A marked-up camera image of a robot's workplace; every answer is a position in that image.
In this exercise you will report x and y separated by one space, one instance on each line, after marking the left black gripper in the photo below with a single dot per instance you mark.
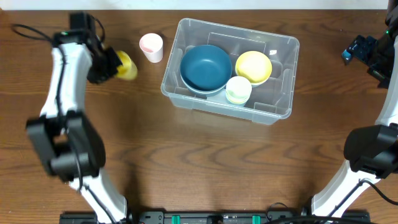
109 63

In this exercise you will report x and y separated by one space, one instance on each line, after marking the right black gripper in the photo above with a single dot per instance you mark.
369 55

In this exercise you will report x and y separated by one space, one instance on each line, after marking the yellow cup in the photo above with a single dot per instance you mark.
128 69
236 101

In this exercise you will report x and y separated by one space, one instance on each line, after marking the pink plastic cup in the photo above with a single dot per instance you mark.
151 45

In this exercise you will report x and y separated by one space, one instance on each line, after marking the dark blue large bowl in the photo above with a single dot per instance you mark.
204 93

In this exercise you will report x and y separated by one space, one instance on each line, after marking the yellow small bowl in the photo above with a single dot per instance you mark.
253 65

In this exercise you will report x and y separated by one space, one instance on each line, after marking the white small bowl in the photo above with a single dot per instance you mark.
257 84

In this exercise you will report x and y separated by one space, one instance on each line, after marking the cream white plastic cup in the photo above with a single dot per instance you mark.
239 87

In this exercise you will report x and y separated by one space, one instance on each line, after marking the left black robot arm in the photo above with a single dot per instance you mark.
66 142

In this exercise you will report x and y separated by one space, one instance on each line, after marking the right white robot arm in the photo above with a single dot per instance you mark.
370 152

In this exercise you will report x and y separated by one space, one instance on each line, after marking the clear plastic storage container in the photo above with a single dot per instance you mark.
268 102

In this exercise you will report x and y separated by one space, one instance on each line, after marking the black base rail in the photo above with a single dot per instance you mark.
272 216

